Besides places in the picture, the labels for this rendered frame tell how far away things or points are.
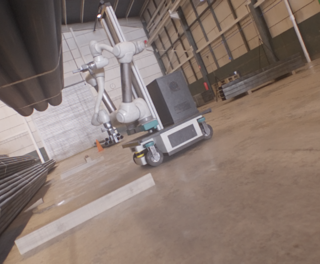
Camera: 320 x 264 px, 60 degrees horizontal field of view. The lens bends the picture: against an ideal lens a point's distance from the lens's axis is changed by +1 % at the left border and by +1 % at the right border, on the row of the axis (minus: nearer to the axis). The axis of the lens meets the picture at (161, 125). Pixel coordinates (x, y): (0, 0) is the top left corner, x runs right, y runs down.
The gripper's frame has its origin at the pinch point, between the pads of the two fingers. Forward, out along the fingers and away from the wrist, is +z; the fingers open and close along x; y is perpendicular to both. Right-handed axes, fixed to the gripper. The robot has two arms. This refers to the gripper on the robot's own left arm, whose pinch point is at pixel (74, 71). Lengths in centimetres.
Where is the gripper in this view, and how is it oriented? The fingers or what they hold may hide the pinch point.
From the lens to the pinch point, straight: 308.3
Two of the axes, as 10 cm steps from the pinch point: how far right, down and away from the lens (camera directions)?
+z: -8.6, 3.9, -3.3
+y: -3.9, -9.2, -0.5
